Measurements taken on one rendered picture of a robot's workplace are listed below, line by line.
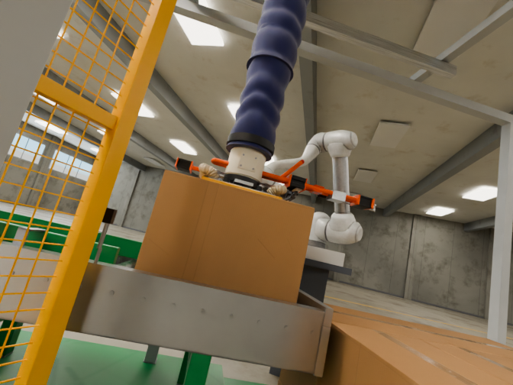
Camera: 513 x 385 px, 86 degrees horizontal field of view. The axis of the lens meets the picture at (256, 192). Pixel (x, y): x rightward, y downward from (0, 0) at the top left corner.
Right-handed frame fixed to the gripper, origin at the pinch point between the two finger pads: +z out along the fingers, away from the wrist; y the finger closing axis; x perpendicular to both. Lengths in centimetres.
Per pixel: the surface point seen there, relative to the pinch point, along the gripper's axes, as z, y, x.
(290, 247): 20.0, 30.0, 3.8
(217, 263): 19, 42, 29
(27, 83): 94, 24, 57
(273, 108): 9.8, -29.0, 21.5
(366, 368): 46, 59, -17
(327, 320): 33, 51, -10
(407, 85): -156, -206, -158
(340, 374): 33, 66, -17
